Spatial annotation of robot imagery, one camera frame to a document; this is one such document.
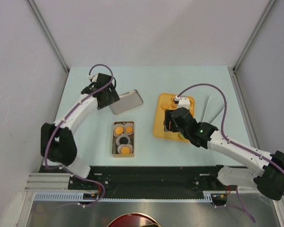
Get silver tin lid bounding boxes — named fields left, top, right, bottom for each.
left=110, top=90, right=143, bottom=115

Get orange cookie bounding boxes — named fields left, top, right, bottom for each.
left=120, top=147, right=131, bottom=155
left=125, top=126, right=133, bottom=134
left=115, top=126, right=124, bottom=135

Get metal tongs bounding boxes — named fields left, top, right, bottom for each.
left=200, top=95, right=225, bottom=123

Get black cookie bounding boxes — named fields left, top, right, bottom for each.
left=119, top=137, right=129, bottom=145

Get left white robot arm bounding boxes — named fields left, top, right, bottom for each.
left=41, top=73, right=120, bottom=189

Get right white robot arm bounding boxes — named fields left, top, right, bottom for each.
left=163, top=107, right=284, bottom=201

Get yellow cookie tray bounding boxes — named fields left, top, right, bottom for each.
left=153, top=93, right=189, bottom=143

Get yellow cookie tin box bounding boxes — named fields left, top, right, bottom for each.
left=111, top=121, right=135, bottom=158

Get dark red round object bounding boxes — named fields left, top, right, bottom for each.
left=107, top=213, right=161, bottom=227

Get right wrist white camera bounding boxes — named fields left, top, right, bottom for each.
left=174, top=96, right=190, bottom=110

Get wrist white camera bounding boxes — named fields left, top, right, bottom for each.
left=174, top=96, right=190, bottom=110
left=88, top=73, right=98, bottom=81

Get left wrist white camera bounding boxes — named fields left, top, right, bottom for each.
left=88, top=73, right=98, bottom=81

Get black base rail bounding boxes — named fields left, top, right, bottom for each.
left=39, top=165, right=235, bottom=199

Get white cable duct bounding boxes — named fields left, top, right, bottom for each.
left=34, top=191, right=228, bottom=203

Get left aluminium frame post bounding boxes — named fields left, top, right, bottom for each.
left=25, top=0, right=70, bottom=75

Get aluminium frame post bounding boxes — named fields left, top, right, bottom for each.
left=25, top=0, right=70, bottom=75
left=232, top=0, right=278, bottom=72

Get right aluminium frame post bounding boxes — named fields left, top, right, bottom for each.
left=232, top=0, right=278, bottom=72

